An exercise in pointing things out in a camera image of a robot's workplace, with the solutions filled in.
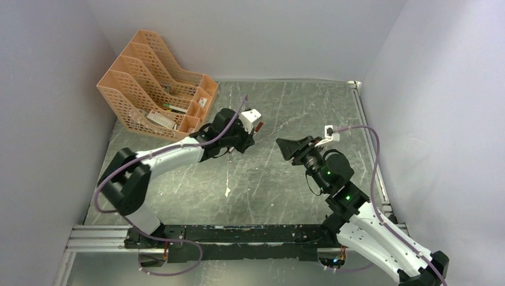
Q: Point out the black green marker in organizer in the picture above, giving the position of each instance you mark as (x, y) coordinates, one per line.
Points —
(171, 108)

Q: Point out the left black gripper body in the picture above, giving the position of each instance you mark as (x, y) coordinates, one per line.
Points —
(242, 139)

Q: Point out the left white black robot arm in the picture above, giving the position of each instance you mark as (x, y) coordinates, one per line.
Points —
(126, 179)

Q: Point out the brown pen cap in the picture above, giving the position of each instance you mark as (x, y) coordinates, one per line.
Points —
(258, 127)

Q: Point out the aluminium rail frame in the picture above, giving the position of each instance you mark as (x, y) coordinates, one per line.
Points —
(102, 239)

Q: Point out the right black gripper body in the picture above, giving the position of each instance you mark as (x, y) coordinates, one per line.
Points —
(307, 150)

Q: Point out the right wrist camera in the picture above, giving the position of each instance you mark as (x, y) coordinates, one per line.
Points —
(331, 135)

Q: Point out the peach plastic file organizer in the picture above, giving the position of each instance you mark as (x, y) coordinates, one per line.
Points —
(144, 77)

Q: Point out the white calculator box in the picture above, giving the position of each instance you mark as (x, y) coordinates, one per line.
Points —
(161, 120)

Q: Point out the white staple box upper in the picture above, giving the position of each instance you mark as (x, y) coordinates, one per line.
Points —
(202, 102)

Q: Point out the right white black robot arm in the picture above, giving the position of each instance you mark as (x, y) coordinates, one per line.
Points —
(356, 223)

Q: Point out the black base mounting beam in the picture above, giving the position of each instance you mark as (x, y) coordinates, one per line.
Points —
(190, 243)

